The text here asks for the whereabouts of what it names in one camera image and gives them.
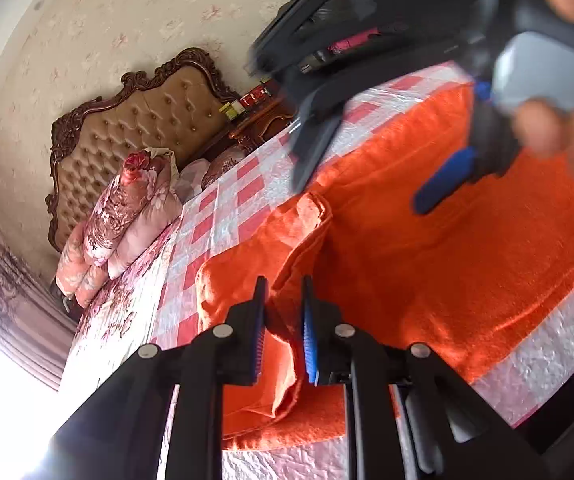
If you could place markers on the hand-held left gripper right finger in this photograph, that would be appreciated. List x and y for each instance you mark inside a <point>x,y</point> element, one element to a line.
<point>309,332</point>

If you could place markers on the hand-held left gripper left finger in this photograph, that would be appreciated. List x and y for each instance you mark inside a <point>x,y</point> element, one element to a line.
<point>259,332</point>

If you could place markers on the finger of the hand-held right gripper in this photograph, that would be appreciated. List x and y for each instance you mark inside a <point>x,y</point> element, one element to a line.
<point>442,185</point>
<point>312,145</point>

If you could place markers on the orange towel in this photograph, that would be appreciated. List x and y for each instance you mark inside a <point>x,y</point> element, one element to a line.
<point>417,285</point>

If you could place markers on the carved wooden nightstand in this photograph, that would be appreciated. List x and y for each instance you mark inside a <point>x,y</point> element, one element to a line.
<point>262,120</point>

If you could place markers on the red box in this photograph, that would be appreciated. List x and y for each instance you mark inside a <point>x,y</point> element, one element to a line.
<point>256,96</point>

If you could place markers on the maroon floral pillow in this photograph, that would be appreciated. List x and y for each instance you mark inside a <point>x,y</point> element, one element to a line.
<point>222,162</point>

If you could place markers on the yellow green box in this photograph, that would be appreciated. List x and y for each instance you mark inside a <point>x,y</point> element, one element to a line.
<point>227,109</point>

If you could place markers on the pink checked plastic cover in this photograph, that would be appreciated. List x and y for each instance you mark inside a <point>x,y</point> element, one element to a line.
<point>227,210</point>

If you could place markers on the white striped pillow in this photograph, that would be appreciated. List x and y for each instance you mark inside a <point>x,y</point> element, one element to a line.
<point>191,176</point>

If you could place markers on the folded floral quilt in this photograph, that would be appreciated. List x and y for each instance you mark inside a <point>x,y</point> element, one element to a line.
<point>127,210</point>

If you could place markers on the tufted wooden headboard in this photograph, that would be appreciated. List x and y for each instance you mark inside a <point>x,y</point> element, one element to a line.
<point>132,130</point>

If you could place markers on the patterned curtain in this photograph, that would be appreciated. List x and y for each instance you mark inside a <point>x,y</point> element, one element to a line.
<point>7,300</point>

